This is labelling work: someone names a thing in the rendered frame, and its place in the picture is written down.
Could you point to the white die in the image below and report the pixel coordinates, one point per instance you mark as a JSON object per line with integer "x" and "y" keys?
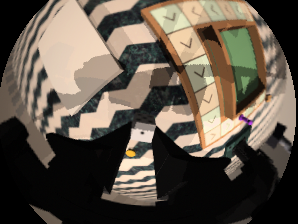
{"x": 143, "y": 127}

